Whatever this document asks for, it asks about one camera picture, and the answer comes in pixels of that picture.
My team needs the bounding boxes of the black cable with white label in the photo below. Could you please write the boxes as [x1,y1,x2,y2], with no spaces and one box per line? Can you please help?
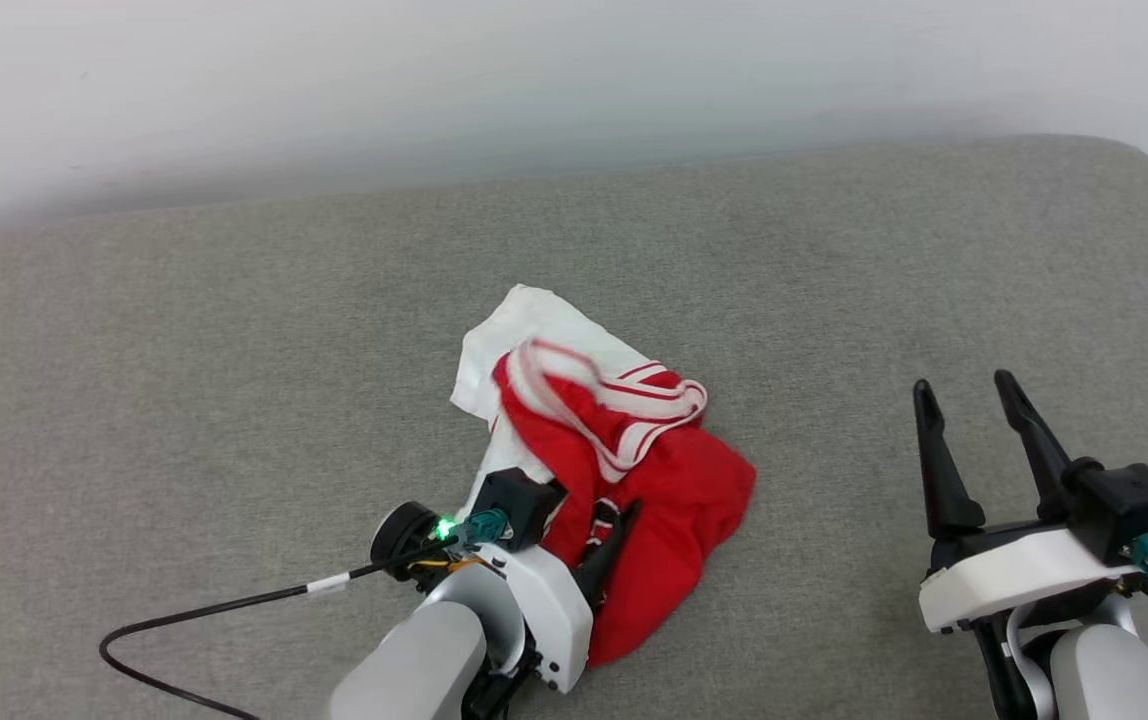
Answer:
[99,545,455,720]

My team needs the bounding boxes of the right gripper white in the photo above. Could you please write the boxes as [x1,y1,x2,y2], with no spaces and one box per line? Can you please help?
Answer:
[914,370,1145,633]

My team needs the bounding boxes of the grey fabric sofa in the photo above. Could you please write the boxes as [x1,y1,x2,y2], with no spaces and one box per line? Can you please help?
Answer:
[0,135,1148,720]

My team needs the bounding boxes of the red and white jersey garment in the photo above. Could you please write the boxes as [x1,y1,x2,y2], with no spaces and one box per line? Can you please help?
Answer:
[451,285,757,668]

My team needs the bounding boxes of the teal left camera connector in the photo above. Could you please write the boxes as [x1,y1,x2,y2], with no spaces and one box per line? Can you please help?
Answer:
[458,509,512,547]

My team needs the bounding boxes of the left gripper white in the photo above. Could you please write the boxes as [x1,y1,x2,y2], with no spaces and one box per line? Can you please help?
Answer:
[474,503,640,694]

